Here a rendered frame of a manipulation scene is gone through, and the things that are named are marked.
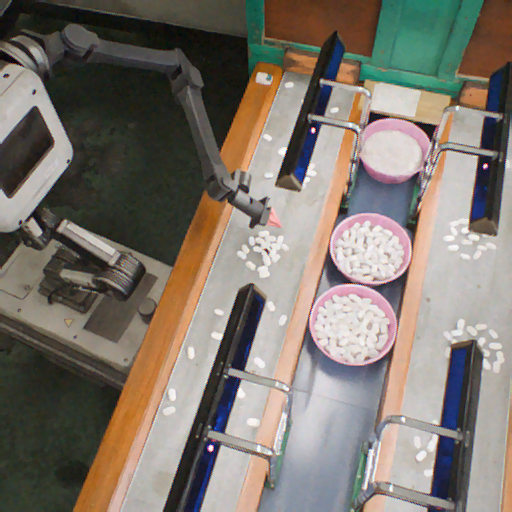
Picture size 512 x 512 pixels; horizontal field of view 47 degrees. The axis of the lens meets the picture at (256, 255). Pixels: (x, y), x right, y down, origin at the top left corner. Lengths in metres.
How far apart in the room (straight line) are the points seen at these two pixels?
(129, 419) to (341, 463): 0.63
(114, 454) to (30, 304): 0.80
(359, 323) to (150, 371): 0.66
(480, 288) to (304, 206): 0.64
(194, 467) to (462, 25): 1.65
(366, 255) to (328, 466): 0.68
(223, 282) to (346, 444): 0.63
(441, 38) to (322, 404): 1.32
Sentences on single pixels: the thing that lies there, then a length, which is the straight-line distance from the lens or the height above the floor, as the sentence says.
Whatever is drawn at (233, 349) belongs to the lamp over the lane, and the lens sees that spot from 1.43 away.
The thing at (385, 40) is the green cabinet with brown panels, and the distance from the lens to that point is 2.30.
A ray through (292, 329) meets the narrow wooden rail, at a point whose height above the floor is 0.76.
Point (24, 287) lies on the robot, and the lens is 2.39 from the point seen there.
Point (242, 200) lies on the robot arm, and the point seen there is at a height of 0.95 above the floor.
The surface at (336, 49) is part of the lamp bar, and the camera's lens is 2.06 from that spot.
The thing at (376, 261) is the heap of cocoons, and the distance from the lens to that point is 1.99.
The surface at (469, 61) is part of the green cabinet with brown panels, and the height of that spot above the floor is 0.93.
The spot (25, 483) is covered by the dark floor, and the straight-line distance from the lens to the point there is 2.66.
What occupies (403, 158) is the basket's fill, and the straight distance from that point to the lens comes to 2.25.
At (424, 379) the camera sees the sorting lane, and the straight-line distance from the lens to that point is 1.85.
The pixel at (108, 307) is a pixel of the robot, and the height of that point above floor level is 0.48.
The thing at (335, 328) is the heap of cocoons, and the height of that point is 0.75.
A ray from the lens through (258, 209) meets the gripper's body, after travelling 1.85.
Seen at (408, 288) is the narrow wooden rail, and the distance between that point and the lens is 1.93.
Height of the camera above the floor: 2.46
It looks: 61 degrees down
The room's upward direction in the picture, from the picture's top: 3 degrees counter-clockwise
